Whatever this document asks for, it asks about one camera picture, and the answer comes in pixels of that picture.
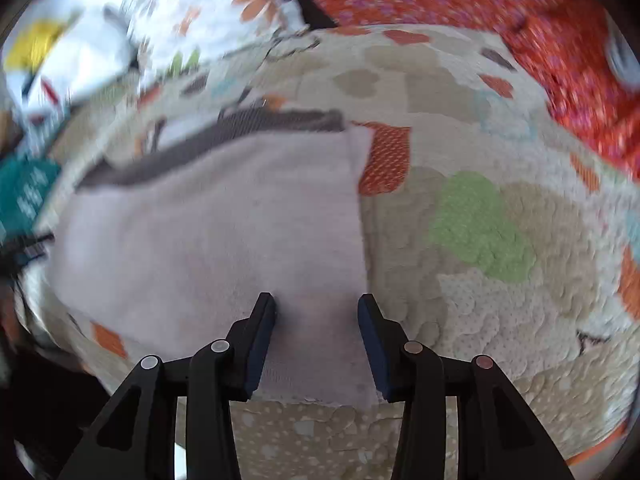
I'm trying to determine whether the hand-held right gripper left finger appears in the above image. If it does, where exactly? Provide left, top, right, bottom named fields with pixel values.
left=57, top=292, right=277, bottom=480

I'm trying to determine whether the teal cardboard box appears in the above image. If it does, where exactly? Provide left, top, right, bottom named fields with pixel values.
left=0, top=155, right=63, bottom=261

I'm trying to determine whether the quilted heart patchwork blanket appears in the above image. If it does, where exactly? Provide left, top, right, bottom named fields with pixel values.
left=20, top=25, right=640, bottom=466

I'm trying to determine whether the white orange floral pillow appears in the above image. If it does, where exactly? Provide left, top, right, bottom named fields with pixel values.
left=127, top=0, right=313, bottom=81

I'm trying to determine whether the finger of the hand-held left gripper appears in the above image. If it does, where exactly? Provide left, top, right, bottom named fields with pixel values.
left=0, top=232, right=56, bottom=281

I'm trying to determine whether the white paper bag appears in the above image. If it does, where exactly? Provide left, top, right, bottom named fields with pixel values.
left=0, top=2, right=136, bottom=116

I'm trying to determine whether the white round object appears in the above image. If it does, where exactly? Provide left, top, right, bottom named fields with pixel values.
left=602, top=20, right=640, bottom=86

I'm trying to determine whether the pale pink knit zip sweater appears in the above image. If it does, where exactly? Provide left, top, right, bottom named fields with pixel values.
left=47, top=107, right=381, bottom=406

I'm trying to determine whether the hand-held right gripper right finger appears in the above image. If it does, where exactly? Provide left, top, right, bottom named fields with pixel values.
left=357, top=294, right=576, bottom=480

